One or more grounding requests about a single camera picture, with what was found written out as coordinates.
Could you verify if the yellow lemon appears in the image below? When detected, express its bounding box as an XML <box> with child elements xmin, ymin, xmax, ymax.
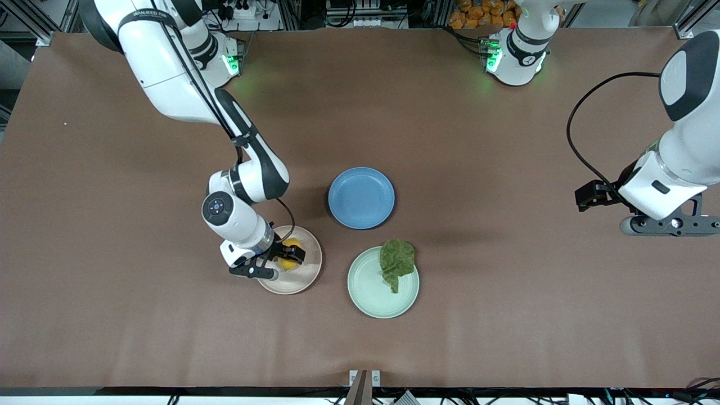
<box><xmin>278</xmin><ymin>238</ymin><xmax>303</xmax><ymax>272</ymax></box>

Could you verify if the green lettuce leaf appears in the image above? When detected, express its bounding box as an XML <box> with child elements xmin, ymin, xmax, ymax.
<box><xmin>379</xmin><ymin>239</ymin><xmax>416</xmax><ymax>294</ymax></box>

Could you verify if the beige round plate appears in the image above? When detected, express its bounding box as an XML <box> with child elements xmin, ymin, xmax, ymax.
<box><xmin>256</xmin><ymin>225</ymin><xmax>323</xmax><ymax>295</ymax></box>

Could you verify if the green round plate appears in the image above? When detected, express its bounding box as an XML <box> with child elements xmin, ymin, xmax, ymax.
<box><xmin>347</xmin><ymin>246</ymin><xmax>420</xmax><ymax>320</ymax></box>

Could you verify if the blue round plate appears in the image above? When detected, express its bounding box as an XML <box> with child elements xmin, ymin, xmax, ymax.
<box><xmin>328</xmin><ymin>166</ymin><xmax>396</xmax><ymax>230</ymax></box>

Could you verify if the brown table mat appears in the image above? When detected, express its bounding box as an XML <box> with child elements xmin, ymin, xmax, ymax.
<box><xmin>0</xmin><ymin>27</ymin><xmax>720</xmax><ymax>389</ymax></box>

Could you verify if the bag of orange items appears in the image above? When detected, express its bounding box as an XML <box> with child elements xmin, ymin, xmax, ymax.
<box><xmin>448</xmin><ymin>0</ymin><xmax>521</xmax><ymax>29</ymax></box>

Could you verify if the aluminium frame profile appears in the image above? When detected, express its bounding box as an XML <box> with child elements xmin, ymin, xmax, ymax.
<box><xmin>672</xmin><ymin>0</ymin><xmax>720</xmax><ymax>41</ymax></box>
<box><xmin>0</xmin><ymin>0</ymin><xmax>79</xmax><ymax>47</ymax></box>

